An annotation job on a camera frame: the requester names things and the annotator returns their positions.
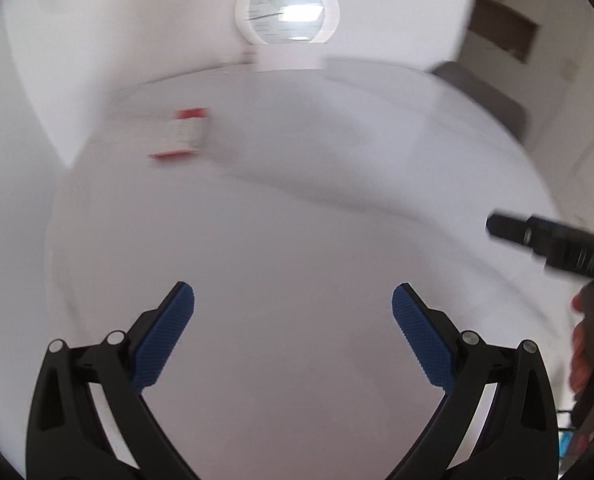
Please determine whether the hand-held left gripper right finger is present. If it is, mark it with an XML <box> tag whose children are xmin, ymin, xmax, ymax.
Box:
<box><xmin>384</xmin><ymin>282</ymin><xmax>560</xmax><ymax>480</ymax></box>

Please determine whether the red and white small box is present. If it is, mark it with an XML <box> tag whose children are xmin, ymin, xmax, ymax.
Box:
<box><xmin>147</xmin><ymin>107</ymin><xmax>211</xmax><ymax>162</ymax></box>

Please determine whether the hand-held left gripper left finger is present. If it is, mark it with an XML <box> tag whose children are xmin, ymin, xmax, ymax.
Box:
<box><xmin>25</xmin><ymin>281</ymin><xmax>200</xmax><ymax>480</ymax></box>

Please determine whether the person's right hand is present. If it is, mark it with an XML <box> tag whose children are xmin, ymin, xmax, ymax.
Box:
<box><xmin>570</xmin><ymin>285</ymin><xmax>594</xmax><ymax>393</ymax></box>

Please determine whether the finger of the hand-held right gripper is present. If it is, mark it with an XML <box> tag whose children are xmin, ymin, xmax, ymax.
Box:
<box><xmin>486</xmin><ymin>213</ymin><xmax>534</xmax><ymax>250</ymax></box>

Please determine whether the dark grey chair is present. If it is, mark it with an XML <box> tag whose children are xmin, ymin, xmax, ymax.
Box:
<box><xmin>428</xmin><ymin>60</ymin><xmax>529</xmax><ymax>139</ymax></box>

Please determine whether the small blue object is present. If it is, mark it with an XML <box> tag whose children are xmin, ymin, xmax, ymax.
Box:
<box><xmin>559</xmin><ymin>430</ymin><xmax>579</xmax><ymax>462</ymax></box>

